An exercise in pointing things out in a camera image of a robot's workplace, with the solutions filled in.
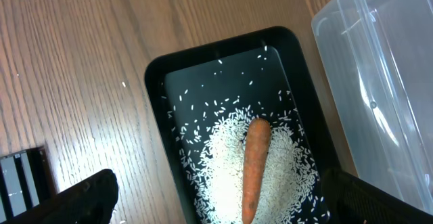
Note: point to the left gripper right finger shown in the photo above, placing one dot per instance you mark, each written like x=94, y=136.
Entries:
x=351, y=200

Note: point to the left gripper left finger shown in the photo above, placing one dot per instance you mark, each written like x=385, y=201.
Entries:
x=91, y=201

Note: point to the pile of white rice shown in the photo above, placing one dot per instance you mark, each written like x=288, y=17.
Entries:
x=290, y=191

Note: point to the orange carrot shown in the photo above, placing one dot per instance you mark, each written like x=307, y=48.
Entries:
x=255, y=155

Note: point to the black waste tray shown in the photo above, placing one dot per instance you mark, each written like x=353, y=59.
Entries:
x=264, y=72

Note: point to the clear plastic bin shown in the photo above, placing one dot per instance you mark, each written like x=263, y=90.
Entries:
x=377, y=56

